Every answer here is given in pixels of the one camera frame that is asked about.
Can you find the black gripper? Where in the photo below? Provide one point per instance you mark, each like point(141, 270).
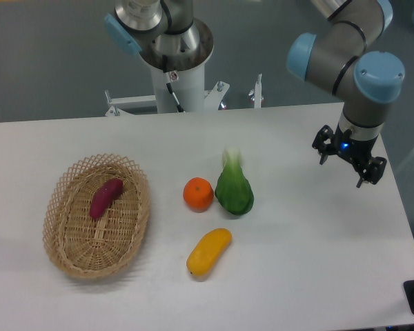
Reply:
point(353, 147)

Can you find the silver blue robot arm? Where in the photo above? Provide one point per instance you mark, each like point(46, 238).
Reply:
point(339, 62)

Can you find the purple sweet potato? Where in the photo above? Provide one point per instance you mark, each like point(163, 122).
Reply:
point(104, 197)

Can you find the woven wicker oval basket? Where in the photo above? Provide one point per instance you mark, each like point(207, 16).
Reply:
point(86, 248)

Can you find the green bok choy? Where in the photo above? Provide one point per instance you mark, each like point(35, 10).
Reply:
point(233, 190)

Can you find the orange fruit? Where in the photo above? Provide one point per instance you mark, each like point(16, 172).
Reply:
point(198, 194)

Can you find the yellow mango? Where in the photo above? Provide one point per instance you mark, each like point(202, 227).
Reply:
point(207, 251)

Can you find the white metal frame bracket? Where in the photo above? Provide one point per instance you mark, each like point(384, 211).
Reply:
point(167, 102)

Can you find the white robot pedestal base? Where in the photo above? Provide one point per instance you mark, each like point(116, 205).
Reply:
point(177, 61)

